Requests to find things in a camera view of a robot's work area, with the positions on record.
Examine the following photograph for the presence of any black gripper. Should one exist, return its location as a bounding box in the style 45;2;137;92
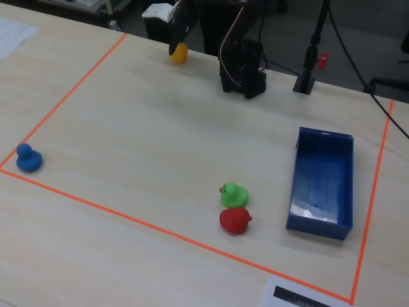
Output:
169;0;205;55

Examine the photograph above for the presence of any yellow rubber duck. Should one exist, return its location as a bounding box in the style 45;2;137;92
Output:
169;42;189;64

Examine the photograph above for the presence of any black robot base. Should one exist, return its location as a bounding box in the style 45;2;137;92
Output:
219;38;268;100

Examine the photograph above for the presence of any green rubber duck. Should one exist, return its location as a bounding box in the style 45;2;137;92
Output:
219;182;250;208

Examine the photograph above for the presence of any red rubber duck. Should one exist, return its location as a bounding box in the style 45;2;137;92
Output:
219;207;253;236

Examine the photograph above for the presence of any blue rubber duck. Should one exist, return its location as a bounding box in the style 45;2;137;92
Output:
15;143;43;173

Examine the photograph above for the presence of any blue plastic box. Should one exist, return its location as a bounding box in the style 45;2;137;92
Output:
285;126;355;241

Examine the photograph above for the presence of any dark trouser leg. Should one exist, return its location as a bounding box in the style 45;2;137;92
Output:
143;14;173;45
198;6;233;58

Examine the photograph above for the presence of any wooden shelf cart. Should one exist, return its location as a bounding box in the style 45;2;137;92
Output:
30;0;132;27

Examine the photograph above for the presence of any orange tape strip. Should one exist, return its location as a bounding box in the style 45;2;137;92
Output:
350;99;395;305
0;33;128;169
0;168;353;304

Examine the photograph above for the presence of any white printed paper sheet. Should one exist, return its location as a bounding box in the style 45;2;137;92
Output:
0;17;40;61

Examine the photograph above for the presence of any black chair leg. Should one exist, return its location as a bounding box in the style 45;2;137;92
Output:
363;76;409;95

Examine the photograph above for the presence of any white paper with black bar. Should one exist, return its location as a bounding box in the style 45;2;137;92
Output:
259;275;352;307

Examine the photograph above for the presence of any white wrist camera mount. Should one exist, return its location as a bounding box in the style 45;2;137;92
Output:
141;3;178;22

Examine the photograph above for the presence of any red white servo cable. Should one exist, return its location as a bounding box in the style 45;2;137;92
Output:
218;6;246;89

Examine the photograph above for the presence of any black camera cable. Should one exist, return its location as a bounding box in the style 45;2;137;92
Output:
257;12;271;70

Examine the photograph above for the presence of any long black cable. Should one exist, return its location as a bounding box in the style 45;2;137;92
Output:
327;0;409;140

